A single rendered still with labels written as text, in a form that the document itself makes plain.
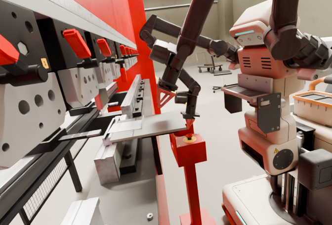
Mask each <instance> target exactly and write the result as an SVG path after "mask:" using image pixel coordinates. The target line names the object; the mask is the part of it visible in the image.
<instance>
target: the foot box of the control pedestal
mask: <svg viewBox="0 0 332 225"><path fill-rule="evenodd" d="M200 210H201V219H202V225H216V223H215V221H214V219H213V218H210V217H209V215H208V212H207V210H206V208H204V209H200ZM179 217H180V223H181V225H192V223H191V218H190V213H186V214H183V215H180V216H179Z"/></svg>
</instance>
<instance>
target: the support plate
mask: <svg viewBox="0 0 332 225"><path fill-rule="evenodd" d="M142 118H143V117H138V118H136V121H138V120H142ZM144 119H145V121H144V124H143V128H142V129H137V130H134V135H133V136H132V134H133V130H131V131H123V132H116V133H113V134H112V136H111V139H110V143H113V142H119V141H124V140H130V139H136V138H141V137H147V136H153V135H160V134H166V133H171V132H176V131H182V130H186V129H187V128H186V126H185V124H184V122H183V120H182V118H181V116H180V114H179V112H178V111H173V112H167V113H162V114H156V115H150V116H144ZM131 121H135V118H132V119H126V120H120V121H118V123H124V122H131Z"/></svg>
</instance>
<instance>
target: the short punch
mask: <svg viewBox="0 0 332 225"><path fill-rule="evenodd" d="M94 100H95V104H96V108H97V110H100V112H101V115H102V114H103V113H104V112H105V110H106V109H107V107H108V102H109V98H108V94H107V90H106V88H104V89H99V94H98V95H97V96H96V97H95V98H94Z"/></svg>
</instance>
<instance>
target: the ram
mask: <svg viewBox="0 0 332 225"><path fill-rule="evenodd" d="M5 1H7V2H10V3H13V4H15V5H18V6H21V7H24V8H26V9H29V10H32V11H33V13H34V16H35V19H36V20H39V19H47V18H53V19H56V20H59V21H62V22H64V23H67V24H70V25H72V26H75V27H78V28H81V29H83V31H84V33H85V32H91V33H94V34H97V35H100V36H102V37H103V38H108V39H110V40H113V41H116V42H119V43H121V44H124V45H127V46H129V47H132V48H134V49H137V48H136V47H135V46H133V45H131V44H130V43H128V42H126V41H124V40H122V39H120V38H118V37H117V36H115V35H113V34H111V33H109V32H107V31H106V30H104V29H102V28H100V27H98V26H96V25H95V24H93V23H91V22H89V21H87V20H85V19H84V18H82V17H80V16H78V15H76V14H74V13H72V12H71V11H69V10H67V9H65V8H63V7H62V6H60V5H58V4H56V3H54V2H52V1H50V0H5ZM74 1H75V2H77V3H78V4H80V5H81V6H82V7H84V8H85V9H87V10H88V11H89V12H91V13H92V14H94V15H95V16H96V17H98V18H99V19H101V20H102V21H103V22H105V23H106V24H108V25H109V26H110V27H112V28H113V29H114V30H116V31H117V32H119V33H120V34H121V35H123V36H124V37H126V38H127V39H128V40H130V41H131V42H133V43H134V44H136V42H135V37H134V31H133V26H132V20H131V15H130V10H129V4H128V0H74Z"/></svg>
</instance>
